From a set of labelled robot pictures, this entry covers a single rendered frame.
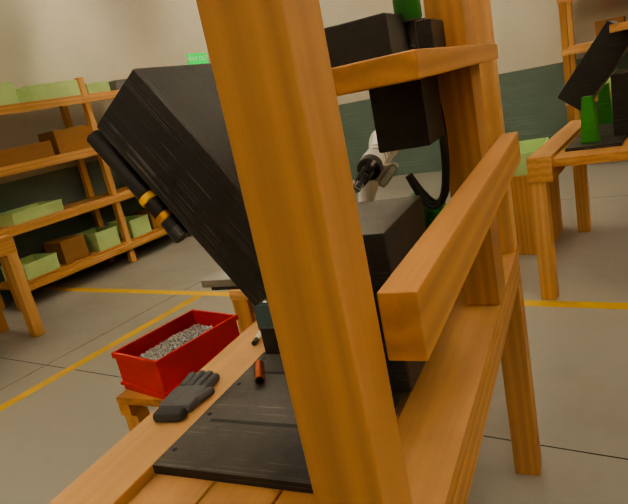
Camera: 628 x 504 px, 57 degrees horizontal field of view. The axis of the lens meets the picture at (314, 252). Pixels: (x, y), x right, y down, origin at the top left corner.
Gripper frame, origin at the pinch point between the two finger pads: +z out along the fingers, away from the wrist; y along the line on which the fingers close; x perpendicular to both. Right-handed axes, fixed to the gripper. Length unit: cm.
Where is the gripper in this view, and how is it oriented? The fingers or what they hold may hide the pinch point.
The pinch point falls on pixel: (357, 186)
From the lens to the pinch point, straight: 166.3
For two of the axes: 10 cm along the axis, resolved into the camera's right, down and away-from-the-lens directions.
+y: 4.2, -6.4, -6.5
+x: 8.4, 5.4, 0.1
